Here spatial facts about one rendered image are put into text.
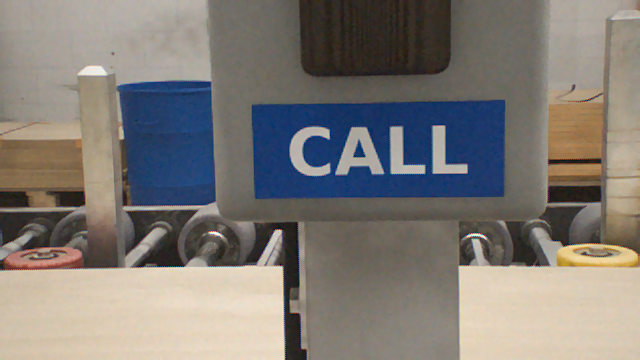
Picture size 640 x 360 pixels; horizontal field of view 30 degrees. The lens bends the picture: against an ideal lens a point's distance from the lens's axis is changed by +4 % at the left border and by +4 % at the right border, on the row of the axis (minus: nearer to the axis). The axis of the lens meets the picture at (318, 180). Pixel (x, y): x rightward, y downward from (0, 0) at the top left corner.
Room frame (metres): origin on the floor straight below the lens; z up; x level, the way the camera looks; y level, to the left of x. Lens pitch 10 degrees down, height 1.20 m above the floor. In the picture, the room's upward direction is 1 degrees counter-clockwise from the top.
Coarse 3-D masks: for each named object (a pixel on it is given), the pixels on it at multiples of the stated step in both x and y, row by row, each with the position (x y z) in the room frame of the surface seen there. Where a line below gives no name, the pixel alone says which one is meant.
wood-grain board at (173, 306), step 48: (0, 288) 1.18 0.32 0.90; (48, 288) 1.17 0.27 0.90; (96, 288) 1.16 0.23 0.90; (144, 288) 1.15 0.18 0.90; (192, 288) 1.15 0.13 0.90; (240, 288) 1.14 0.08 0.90; (480, 288) 1.12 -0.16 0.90; (528, 288) 1.12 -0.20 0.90; (576, 288) 1.12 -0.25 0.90; (624, 288) 1.12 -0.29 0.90; (0, 336) 1.01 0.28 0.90; (48, 336) 1.00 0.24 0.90; (96, 336) 1.00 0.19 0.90; (144, 336) 0.99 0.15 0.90; (192, 336) 0.99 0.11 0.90; (240, 336) 0.98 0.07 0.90; (480, 336) 0.97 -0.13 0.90; (528, 336) 0.97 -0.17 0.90; (576, 336) 0.97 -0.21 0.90; (624, 336) 0.97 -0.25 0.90
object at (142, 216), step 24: (0, 216) 1.92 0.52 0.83; (24, 216) 1.92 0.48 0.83; (48, 216) 1.91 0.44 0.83; (144, 216) 1.90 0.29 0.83; (192, 216) 1.90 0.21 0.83; (552, 216) 1.85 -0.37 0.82; (264, 240) 1.89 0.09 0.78; (552, 240) 1.85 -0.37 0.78; (168, 264) 1.90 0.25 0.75; (528, 264) 1.85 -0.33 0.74
